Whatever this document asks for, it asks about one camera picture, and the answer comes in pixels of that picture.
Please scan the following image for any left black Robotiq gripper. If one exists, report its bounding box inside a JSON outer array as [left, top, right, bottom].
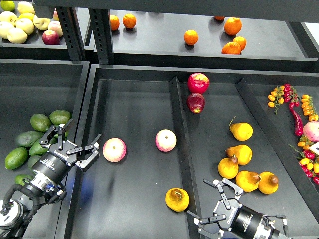
[[31, 118, 102, 186]]

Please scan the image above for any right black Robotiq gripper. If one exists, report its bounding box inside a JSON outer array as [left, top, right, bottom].
[[186, 178, 265, 239]]

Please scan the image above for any yellow pear with stem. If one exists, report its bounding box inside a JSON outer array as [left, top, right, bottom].
[[165, 188, 190, 212]]

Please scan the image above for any dark green avocado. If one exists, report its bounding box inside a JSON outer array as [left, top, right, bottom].
[[27, 155, 41, 172]]

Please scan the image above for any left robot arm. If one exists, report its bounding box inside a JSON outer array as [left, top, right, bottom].
[[0, 120, 101, 239]]

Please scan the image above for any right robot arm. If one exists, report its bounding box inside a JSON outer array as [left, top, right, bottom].
[[187, 178, 289, 239]]

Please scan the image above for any green avocado centre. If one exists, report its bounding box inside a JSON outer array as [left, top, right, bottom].
[[29, 139, 49, 156]]

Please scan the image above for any green avocado top right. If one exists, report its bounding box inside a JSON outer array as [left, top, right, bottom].
[[49, 110, 72, 125]]

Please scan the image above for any green avocado top left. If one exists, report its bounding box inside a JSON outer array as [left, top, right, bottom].
[[30, 113, 51, 132]]

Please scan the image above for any yellow pear left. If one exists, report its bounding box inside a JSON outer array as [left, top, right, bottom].
[[218, 155, 239, 179]]

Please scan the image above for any dark avocado middle left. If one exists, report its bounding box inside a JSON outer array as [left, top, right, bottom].
[[15, 131, 44, 148]]

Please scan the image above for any yellow pear bottom centre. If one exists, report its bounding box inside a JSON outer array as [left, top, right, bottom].
[[235, 170, 261, 192]]

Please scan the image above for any light green avocado left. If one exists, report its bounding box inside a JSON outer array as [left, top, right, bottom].
[[5, 147, 28, 170]]

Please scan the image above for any green avocado bottom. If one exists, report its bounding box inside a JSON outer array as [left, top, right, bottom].
[[14, 174, 34, 186]]

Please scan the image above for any yellow pear middle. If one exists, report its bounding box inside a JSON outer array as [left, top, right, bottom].
[[225, 144, 253, 165]]

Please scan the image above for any yellow pear bottom right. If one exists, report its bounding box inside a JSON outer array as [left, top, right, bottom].
[[258, 171, 279, 195]]

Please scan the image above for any yellow pear top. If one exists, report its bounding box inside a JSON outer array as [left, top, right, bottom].
[[229, 116, 253, 141]]

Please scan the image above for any pink apple left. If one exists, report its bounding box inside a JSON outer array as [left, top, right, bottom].
[[102, 138, 127, 163]]

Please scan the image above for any pink apple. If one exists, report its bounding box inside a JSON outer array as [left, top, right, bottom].
[[102, 138, 127, 163], [155, 129, 177, 152]]

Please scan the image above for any black left tray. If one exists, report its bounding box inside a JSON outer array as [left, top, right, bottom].
[[0, 59, 89, 239]]

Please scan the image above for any black tray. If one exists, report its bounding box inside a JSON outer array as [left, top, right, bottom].
[[69, 65, 319, 239], [0, 59, 89, 239]]

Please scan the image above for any pink apple centre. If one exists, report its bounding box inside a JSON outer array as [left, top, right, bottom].
[[155, 129, 177, 152]]

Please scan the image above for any black centre tray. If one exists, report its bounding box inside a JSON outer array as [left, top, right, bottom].
[[69, 65, 319, 239]]

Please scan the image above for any dark red apple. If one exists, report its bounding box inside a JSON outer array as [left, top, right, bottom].
[[186, 93, 205, 114]]

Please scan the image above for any red apple on shelf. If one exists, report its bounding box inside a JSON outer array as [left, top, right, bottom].
[[42, 30, 60, 45]]

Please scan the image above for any red chili pepper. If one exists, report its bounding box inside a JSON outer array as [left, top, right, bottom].
[[289, 102, 303, 136]]

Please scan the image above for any bright red apple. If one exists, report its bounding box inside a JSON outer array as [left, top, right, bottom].
[[187, 73, 210, 94]]

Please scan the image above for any orange cherry tomato vine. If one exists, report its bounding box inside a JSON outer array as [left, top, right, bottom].
[[267, 85, 285, 114]]

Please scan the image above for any yellow apple front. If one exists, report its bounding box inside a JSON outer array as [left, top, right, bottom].
[[7, 28, 28, 44]]

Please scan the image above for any yellow apple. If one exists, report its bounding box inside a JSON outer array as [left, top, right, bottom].
[[7, 28, 28, 44], [15, 18, 34, 35]]

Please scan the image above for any pink peach right edge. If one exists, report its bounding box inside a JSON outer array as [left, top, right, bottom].
[[303, 121, 319, 142]]

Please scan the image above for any yellow apple centre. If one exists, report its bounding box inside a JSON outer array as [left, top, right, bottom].
[[15, 18, 34, 35]]

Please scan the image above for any orange on shelf left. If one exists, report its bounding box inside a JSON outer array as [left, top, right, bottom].
[[110, 15, 120, 31]]

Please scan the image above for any yellow cherry tomato vine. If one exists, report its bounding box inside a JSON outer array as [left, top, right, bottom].
[[301, 94, 319, 122]]

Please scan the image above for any green lime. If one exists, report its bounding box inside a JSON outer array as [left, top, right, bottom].
[[0, 0, 15, 11]]

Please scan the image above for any orange on shelf front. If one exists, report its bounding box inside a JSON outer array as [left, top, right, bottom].
[[221, 42, 242, 55]]

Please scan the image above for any orange on shelf right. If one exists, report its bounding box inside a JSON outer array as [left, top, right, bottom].
[[233, 36, 247, 50]]

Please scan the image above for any orange on shelf centre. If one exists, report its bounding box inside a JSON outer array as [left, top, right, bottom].
[[184, 29, 199, 46]]

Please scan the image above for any large orange on shelf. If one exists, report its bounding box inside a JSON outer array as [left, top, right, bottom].
[[224, 17, 242, 36]]

